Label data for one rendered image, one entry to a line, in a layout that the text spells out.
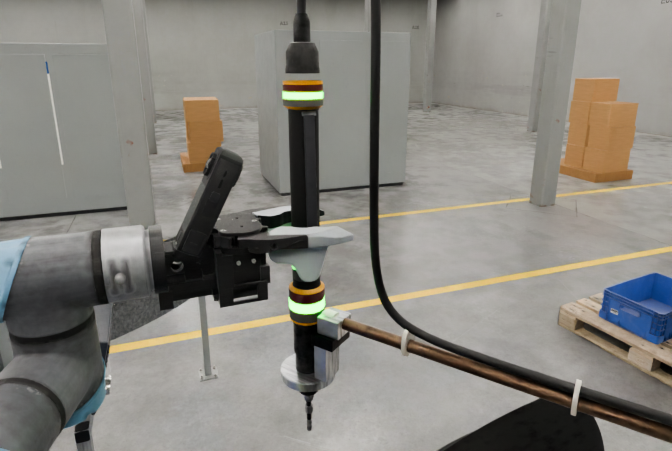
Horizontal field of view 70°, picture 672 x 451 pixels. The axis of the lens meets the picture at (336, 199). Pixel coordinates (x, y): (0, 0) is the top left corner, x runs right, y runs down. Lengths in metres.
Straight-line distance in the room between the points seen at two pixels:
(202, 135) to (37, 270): 8.17
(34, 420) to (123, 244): 0.16
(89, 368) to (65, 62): 6.07
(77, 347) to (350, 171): 6.64
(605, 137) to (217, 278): 8.33
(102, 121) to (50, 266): 6.05
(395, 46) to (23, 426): 6.93
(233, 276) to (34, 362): 0.19
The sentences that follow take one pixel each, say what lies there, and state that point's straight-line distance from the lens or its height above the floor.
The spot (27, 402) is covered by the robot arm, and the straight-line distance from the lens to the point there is 0.50.
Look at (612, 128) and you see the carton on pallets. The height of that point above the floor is 0.85.
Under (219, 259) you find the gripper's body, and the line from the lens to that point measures 0.51.
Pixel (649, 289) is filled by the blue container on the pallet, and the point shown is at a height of 0.24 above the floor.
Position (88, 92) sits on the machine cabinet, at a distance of 6.53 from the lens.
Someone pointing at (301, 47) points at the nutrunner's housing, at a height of 1.85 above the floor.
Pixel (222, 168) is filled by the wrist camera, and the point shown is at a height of 1.73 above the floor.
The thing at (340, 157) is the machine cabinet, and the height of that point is 0.51.
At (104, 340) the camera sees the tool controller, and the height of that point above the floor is 1.23.
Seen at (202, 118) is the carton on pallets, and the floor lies 0.92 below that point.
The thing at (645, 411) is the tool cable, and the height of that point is 1.56.
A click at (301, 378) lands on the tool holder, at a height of 1.46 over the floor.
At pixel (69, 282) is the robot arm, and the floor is 1.64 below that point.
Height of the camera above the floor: 1.84
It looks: 16 degrees down
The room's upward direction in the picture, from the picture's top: straight up
